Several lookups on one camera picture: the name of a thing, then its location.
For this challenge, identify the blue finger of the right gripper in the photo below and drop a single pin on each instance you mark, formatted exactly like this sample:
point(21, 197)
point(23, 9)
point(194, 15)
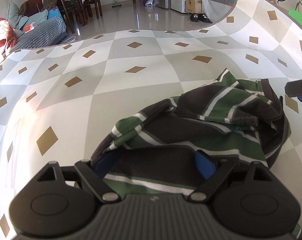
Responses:
point(293, 89)

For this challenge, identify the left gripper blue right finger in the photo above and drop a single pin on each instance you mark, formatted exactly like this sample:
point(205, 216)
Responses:
point(215, 171)

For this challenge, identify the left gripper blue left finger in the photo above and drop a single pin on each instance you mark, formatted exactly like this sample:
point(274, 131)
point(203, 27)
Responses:
point(92, 174)

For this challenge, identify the green brown striped shirt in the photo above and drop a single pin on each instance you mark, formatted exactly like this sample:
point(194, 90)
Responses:
point(227, 118)

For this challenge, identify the checkered diamond pattern tablecloth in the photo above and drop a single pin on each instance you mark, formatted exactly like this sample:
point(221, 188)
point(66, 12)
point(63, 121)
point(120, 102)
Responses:
point(58, 103)

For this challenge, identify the white cloth covered counter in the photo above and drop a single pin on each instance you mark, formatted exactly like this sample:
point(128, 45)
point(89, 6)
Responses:
point(215, 10)

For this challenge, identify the black slippers pair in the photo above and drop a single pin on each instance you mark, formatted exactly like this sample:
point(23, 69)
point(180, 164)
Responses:
point(200, 17)

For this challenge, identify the brown cardboard box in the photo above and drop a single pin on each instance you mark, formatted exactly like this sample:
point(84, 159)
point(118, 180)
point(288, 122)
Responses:
point(193, 6)

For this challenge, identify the checkered fabric sofa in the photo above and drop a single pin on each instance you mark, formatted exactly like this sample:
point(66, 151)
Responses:
point(47, 33)

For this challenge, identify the red knitted cloth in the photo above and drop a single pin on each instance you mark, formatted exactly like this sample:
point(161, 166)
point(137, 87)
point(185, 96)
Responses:
point(8, 37)

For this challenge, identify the dark wooden dining chair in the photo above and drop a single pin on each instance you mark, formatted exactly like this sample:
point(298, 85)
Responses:
point(71, 10)

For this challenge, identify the plastic bag on floor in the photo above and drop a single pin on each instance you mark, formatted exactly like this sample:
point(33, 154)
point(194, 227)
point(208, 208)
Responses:
point(150, 3)

